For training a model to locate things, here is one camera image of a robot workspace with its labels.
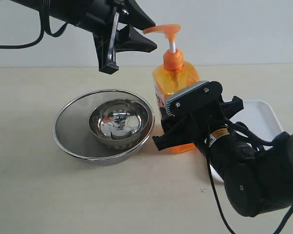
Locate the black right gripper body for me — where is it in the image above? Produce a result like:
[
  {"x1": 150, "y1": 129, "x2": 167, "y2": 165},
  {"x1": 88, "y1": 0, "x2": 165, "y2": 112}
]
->
[{"x1": 160, "y1": 96, "x2": 235, "y2": 156}]

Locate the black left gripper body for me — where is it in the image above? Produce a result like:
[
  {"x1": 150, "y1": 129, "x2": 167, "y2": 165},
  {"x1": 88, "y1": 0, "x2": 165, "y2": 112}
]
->
[{"x1": 73, "y1": 0, "x2": 132, "y2": 75}]

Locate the orange pump soap bottle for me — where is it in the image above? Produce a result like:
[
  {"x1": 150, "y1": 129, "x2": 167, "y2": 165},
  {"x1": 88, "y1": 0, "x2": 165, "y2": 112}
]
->
[{"x1": 142, "y1": 23, "x2": 201, "y2": 154}]

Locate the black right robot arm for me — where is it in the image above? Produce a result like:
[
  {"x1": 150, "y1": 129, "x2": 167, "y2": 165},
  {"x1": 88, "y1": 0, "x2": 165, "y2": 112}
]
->
[{"x1": 153, "y1": 97, "x2": 293, "y2": 217}]

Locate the small shiny steel bowl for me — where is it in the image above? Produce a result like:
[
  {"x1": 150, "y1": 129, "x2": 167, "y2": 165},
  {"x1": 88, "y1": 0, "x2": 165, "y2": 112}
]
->
[{"x1": 88, "y1": 98, "x2": 153, "y2": 150}]

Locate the large steel mesh strainer bowl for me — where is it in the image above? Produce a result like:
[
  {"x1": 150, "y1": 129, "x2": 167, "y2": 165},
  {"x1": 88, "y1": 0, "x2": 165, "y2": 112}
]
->
[{"x1": 52, "y1": 89, "x2": 155, "y2": 167}]

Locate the white rectangular plastic tray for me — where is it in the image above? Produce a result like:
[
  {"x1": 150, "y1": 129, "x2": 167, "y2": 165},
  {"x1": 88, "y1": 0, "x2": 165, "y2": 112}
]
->
[{"x1": 207, "y1": 99, "x2": 285, "y2": 183}]

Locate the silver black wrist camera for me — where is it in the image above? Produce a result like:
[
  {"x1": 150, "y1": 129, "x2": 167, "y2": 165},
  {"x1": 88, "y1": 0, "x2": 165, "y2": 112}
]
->
[{"x1": 165, "y1": 80, "x2": 223, "y2": 116}]

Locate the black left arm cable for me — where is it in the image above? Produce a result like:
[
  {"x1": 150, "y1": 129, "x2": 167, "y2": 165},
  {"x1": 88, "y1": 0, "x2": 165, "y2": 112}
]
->
[{"x1": 0, "y1": 7, "x2": 69, "y2": 49}]

